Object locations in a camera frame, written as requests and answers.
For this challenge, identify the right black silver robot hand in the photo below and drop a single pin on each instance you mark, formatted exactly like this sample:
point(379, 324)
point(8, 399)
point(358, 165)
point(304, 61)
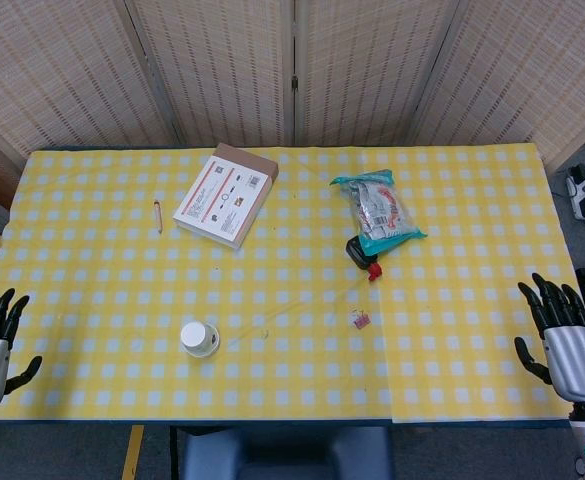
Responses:
point(574, 360)

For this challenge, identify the fern print paper cup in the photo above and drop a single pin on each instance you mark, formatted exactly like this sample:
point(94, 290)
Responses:
point(213, 344)
point(195, 336)

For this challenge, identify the yellow white checkered tablecloth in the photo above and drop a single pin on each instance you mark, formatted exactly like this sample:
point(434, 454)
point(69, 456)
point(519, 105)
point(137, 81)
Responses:
point(472, 300)
point(122, 290)

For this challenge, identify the white power strip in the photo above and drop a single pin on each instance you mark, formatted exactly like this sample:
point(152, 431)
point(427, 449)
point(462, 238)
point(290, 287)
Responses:
point(582, 192)

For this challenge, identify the pink binder clip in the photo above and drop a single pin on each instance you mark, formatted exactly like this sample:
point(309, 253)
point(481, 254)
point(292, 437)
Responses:
point(360, 320)

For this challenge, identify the short wooden pencil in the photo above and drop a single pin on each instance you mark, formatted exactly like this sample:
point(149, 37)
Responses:
point(158, 216)

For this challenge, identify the black bottle with red cap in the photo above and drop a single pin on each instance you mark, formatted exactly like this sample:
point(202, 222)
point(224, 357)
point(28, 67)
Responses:
point(361, 252)

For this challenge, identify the teal clear snack bag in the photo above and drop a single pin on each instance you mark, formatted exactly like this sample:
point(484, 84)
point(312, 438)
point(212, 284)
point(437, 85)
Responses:
point(379, 210)

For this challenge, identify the white brown cardboard box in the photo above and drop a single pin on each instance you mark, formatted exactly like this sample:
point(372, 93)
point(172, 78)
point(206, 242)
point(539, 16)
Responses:
point(224, 197)

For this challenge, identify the woven folding screen panel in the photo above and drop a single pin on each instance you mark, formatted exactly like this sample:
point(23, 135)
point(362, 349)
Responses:
point(62, 70)
point(522, 70)
point(367, 65)
point(222, 65)

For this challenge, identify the dark blue robot torso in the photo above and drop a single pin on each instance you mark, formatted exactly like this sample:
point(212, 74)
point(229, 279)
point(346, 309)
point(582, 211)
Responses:
point(284, 452)

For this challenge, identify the metal screen hinge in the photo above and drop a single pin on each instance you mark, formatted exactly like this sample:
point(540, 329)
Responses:
point(294, 82)

